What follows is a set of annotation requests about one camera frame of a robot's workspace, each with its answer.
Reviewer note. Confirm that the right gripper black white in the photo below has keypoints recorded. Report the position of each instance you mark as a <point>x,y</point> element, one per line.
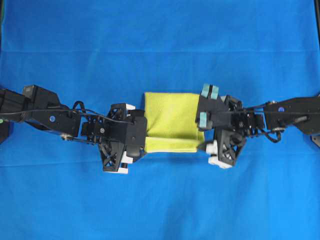
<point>232,125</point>

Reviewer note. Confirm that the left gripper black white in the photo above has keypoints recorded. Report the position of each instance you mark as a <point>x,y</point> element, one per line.
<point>120,136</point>

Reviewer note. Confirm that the yellow-green square towel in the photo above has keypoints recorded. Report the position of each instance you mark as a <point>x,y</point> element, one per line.
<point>171,126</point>

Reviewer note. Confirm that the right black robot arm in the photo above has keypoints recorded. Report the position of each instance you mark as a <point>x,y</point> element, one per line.
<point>300,112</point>

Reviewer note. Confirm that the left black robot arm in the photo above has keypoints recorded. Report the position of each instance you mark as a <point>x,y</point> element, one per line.
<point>42,109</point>

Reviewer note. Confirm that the blue table cloth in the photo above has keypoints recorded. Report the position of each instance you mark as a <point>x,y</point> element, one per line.
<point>103,52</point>

